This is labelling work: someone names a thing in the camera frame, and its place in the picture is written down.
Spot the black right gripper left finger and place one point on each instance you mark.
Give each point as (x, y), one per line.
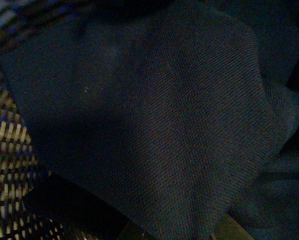
(60, 200)

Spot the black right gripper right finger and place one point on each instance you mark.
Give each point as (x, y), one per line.
(229, 229)

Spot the dark blue cloth garment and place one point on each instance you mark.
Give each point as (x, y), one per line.
(173, 112)

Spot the woven laundry basket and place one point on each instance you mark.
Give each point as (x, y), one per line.
(20, 169)

